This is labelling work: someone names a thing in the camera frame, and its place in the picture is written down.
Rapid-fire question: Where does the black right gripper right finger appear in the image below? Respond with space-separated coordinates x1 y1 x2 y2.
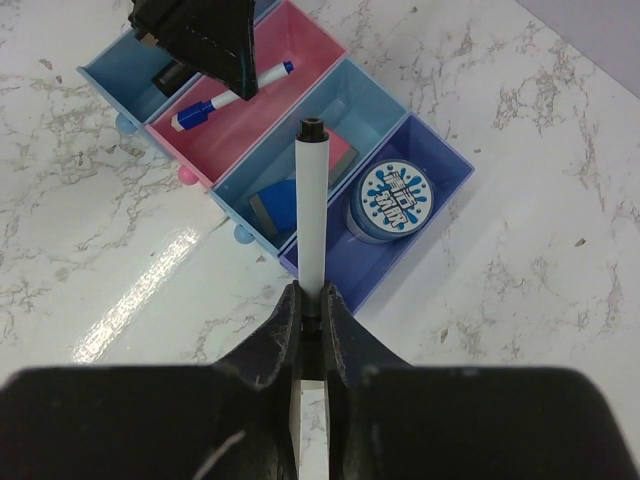
321 284 639 479

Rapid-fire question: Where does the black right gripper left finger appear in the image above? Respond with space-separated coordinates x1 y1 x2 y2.
1 283 301 479

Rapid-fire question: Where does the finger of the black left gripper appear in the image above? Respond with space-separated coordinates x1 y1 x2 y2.
129 0 259 100

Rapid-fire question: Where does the pink cap black highlighter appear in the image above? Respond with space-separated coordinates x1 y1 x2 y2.
152 60 197 97

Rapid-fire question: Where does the white pen blue cap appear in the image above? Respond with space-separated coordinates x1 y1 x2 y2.
171 61 295 132

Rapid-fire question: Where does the light blue end drawer box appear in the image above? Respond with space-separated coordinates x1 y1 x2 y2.
78 1 276 133

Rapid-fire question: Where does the pink plastic drawer box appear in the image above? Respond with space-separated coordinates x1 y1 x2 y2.
146 1 345 188

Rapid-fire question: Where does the white pen black cap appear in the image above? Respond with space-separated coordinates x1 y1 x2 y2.
295 118 329 342

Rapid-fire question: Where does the pink and grey eraser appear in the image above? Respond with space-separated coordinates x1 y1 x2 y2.
327 129 358 189

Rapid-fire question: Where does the blue and grey eraser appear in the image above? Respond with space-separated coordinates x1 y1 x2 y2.
248 179 297 237

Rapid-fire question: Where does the purple plastic drawer box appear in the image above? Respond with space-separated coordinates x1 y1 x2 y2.
281 114 474 312

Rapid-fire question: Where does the blue round cleaning gel jar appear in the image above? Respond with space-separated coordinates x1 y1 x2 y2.
344 159 435 244

